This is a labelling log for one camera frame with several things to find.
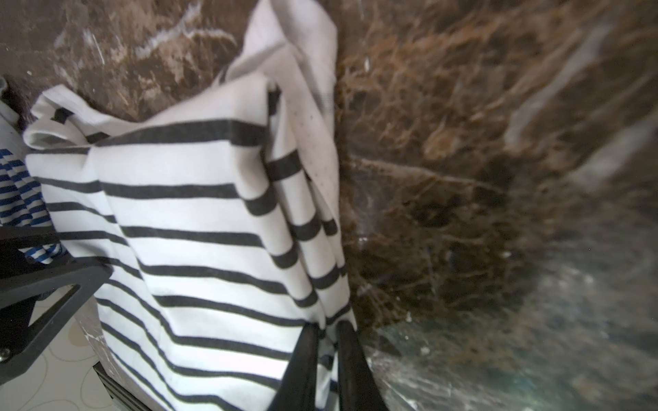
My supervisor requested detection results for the black white striped tank top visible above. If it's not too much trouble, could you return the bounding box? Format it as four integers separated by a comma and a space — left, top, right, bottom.
23, 1, 354, 410

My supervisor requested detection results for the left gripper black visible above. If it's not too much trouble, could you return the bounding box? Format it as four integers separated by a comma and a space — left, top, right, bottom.
1, 227, 111, 385

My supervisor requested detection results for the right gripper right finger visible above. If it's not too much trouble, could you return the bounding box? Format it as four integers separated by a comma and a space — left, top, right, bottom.
336, 321, 388, 411

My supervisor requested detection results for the blue white striped tank top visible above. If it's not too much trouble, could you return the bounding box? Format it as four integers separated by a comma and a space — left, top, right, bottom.
0, 147, 65, 265

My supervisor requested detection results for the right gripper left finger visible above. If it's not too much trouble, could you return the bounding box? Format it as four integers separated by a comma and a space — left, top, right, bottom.
267, 324, 319, 411

